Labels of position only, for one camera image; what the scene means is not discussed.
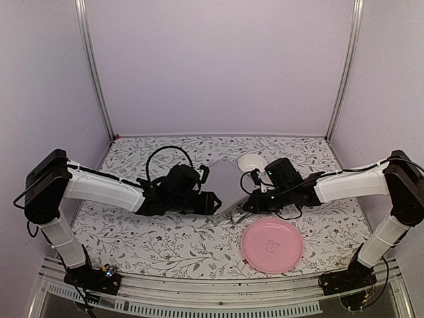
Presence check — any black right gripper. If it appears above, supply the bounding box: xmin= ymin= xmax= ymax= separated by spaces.
xmin=243 ymin=185 xmax=293 ymax=215

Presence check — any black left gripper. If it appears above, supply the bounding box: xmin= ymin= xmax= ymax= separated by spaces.
xmin=168 ymin=191 xmax=222 ymax=215

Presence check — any aluminium poker set case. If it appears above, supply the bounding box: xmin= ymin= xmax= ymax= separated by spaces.
xmin=202 ymin=158 xmax=249 ymax=225

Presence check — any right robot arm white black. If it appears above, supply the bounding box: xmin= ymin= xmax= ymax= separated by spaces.
xmin=238 ymin=150 xmax=423 ymax=289

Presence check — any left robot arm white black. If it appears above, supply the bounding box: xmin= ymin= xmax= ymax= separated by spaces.
xmin=13 ymin=149 xmax=222 ymax=288

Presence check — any white ceramic bowl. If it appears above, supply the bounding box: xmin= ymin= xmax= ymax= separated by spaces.
xmin=237 ymin=154 xmax=268 ymax=172

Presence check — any pink plastic plate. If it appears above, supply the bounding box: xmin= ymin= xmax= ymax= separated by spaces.
xmin=240 ymin=218 xmax=303 ymax=274

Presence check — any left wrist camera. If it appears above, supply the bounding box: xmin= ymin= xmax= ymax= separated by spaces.
xmin=197 ymin=164 xmax=210 ymax=184

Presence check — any front aluminium rail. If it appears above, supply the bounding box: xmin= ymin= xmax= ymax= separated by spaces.
xmin=37 ymin=275 xmax=414 ymax=317

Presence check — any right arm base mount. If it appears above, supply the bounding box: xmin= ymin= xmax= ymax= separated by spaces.
xmin=318 ymin=268 xmax=377 ymax=295

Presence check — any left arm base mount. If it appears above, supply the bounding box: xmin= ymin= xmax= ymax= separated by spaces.
xmin=64 ymin=264 xmax=122 ymax=295

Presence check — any right aluminium frame post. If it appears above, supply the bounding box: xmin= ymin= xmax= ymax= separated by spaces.
xmin=325 ymin=0 xmax=364 ymax=143

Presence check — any aluminium frame post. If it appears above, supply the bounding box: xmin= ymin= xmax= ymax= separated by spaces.
xmin=75 ymin=0 xmax=115 ymax=142
xmin=325 ymin=0 xmax=364 ymax=143

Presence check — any left aluminium frame post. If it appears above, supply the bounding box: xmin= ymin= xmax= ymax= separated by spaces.
xmin=75 ymin=0 xmax=115 ymax=142

